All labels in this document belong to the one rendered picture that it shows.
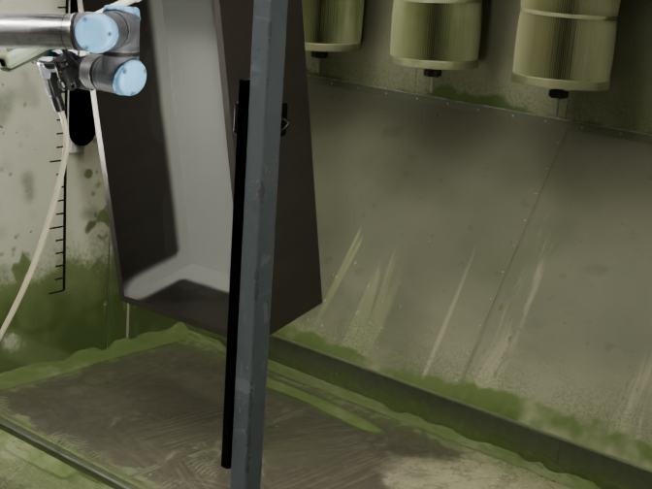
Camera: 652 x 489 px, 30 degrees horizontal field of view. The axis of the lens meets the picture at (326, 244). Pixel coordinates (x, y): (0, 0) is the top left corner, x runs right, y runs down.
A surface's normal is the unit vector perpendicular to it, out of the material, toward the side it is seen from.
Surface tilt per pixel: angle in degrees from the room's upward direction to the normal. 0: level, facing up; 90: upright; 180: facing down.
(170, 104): 90
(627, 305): 57
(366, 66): 90
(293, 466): 0
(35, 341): 90
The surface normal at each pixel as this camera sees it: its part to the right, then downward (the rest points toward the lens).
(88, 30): -0.10, 0.24
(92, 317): 0.76, 0.22
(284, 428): 0.07, -0.96
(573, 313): -0.51, -0.39
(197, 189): -0.62, 0.36
